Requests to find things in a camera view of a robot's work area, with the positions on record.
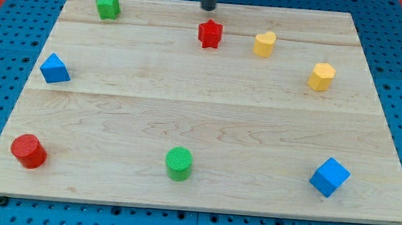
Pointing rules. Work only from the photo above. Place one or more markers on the yellow hexagon block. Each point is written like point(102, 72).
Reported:
point(321, 77)

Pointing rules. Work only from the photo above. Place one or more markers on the blue triangle block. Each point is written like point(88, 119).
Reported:
point(54, 70)

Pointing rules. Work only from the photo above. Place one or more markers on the green cylinder block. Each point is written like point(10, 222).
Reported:
point(179, 161)

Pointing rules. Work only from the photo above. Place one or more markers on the yellow heart block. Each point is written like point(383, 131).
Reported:
point(264, 44)

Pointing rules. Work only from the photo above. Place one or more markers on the green star block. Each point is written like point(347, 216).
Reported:
point(108, 9)

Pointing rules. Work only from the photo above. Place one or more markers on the wooden board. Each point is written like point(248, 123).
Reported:
point(142, 84)

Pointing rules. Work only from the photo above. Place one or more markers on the blue cube block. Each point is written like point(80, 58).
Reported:
point(329, 177)

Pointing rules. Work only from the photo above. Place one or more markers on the red cylinder block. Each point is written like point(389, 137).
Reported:
point(28, 150)

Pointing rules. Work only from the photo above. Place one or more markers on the red star block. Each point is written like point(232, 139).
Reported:
point(210, 34)

